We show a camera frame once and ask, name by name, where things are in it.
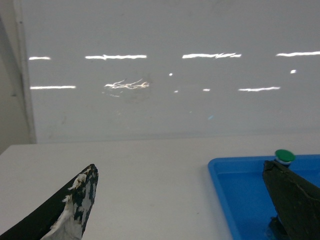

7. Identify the blue plastic tray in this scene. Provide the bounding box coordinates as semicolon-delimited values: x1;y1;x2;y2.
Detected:
208;154;320;240

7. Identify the green push button switch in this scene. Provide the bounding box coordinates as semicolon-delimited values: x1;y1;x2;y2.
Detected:
274;149;296;168

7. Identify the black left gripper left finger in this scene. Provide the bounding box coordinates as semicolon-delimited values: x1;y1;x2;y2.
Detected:
0;164;99;240

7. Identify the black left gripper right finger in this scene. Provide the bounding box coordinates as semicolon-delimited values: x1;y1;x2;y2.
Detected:
262;160;320;240

